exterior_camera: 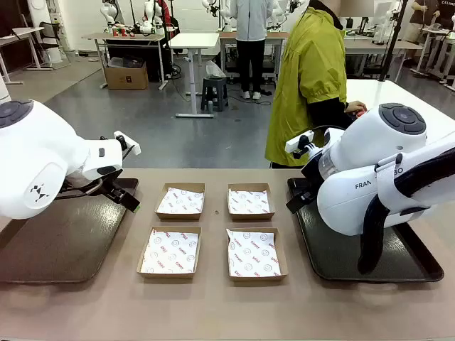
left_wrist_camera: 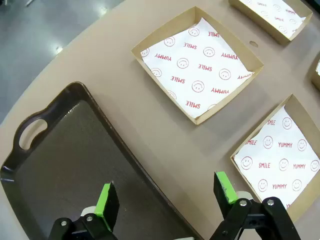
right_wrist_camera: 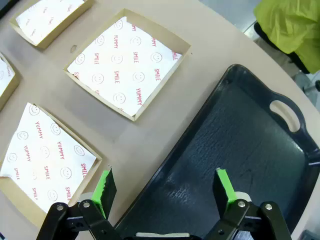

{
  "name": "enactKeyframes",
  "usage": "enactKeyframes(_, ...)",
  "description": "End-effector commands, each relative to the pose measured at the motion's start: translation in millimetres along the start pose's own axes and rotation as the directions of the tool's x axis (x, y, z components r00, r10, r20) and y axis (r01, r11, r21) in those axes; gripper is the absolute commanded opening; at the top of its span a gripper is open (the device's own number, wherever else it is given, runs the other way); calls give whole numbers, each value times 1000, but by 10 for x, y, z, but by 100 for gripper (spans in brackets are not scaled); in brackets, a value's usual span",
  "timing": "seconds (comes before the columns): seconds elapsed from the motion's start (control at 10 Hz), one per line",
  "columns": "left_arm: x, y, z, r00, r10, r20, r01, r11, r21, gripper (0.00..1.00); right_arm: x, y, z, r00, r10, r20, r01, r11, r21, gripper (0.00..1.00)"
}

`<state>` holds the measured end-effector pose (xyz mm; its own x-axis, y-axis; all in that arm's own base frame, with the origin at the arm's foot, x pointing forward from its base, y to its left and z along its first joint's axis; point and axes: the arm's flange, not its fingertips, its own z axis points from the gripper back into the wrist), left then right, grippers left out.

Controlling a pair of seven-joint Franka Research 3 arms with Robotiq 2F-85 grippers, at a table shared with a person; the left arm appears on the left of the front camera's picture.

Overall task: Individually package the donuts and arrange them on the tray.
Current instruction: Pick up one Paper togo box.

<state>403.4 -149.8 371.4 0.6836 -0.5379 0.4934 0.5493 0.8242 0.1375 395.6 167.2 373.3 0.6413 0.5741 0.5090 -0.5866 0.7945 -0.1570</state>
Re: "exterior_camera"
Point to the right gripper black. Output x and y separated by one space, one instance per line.
311 177

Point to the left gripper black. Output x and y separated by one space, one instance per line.
110 188

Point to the brown cardboard food box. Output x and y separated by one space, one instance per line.
161 216
167 276
256 279
249 216

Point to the white printed paper liner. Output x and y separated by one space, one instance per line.
254 254
170 252
181 202
250 202

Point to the person's right forearm black sleeve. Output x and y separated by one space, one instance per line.
327 110

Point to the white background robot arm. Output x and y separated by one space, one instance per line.
108 12
149 17

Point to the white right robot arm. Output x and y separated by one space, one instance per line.
373 142

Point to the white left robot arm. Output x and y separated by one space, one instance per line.
32 160

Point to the dark brown serving tray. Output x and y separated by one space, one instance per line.
64 241

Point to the person's right hand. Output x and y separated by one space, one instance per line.
355 106

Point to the brown cardboard shipping box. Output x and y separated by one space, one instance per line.
126 79

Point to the person in yellow-green jacket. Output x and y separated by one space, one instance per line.
305 71

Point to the grey plastic stool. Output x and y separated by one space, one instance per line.
214 92

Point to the clear plastic storage bin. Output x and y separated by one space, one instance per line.
126 62

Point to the large white table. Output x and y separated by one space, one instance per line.
409 94

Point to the white plastic bag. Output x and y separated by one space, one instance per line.
215 69

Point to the wooden-top table with white legs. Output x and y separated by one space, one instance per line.
121 35

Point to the white cylindrical air purifier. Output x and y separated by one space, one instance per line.
3 89

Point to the red cans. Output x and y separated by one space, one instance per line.
123 32

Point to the white standing desk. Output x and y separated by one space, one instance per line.
193 39

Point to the black office chair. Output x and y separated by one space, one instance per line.
53 39

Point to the long grey table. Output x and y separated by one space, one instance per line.
384 46

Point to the black stand pole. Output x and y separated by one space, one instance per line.
392 42

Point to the person in white jacket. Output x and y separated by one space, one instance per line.
250 21

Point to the small white desk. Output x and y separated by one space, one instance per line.
17 33

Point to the person in dark shirt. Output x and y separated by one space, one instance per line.
424 14

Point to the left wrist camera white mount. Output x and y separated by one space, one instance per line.
129 144

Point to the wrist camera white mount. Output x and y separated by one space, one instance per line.
296 142
129 144

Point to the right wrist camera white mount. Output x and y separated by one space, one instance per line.
296 142

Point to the wooden-top table with dark frame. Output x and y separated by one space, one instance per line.
281 33

